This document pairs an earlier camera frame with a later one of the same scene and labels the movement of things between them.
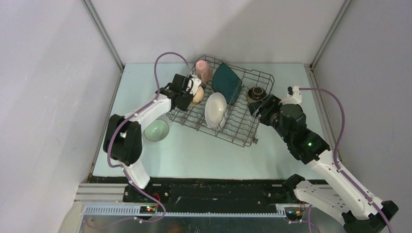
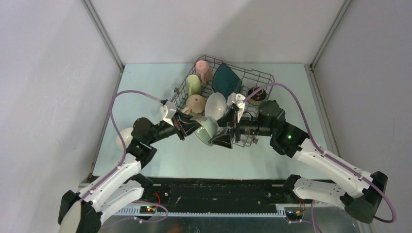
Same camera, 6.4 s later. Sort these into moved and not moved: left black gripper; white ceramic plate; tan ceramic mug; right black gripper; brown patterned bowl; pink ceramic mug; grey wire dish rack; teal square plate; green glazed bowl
Moved: tan ceramic mug; green glazed bowl; left black gripper; right black gripper
Not moved: teal square plate; grey wire dish rack; brown patterned bowl; pink ceramic mug; white ceramic plate
